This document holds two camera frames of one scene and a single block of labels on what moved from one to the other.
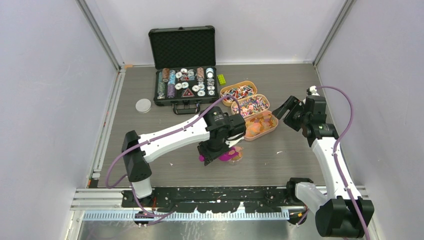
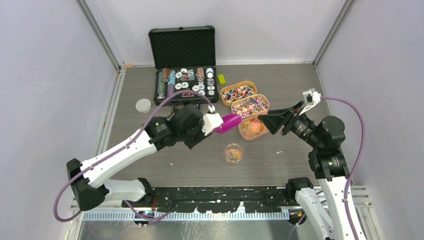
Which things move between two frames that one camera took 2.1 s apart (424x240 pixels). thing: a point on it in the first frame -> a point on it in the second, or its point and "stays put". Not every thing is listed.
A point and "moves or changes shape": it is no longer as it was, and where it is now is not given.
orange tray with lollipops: [240, 91] stays put
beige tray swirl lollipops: [251, 105] stays put
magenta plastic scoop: [228, 156] moves or changes shape
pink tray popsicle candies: [259, 123] stays put
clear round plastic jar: [236, 159] stays put
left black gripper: [209, 156] -> [191, 144]
